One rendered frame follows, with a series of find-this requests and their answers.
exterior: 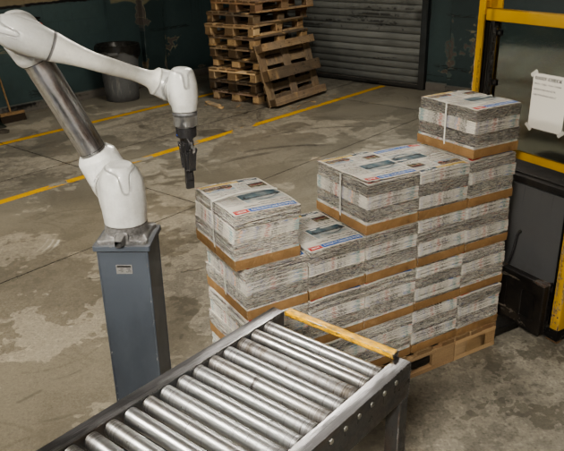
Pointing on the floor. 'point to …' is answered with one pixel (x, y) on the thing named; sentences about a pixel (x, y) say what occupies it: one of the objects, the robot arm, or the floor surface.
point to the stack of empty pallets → (276, 30)
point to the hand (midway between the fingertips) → (189, 179)
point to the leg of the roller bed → (396, 428)
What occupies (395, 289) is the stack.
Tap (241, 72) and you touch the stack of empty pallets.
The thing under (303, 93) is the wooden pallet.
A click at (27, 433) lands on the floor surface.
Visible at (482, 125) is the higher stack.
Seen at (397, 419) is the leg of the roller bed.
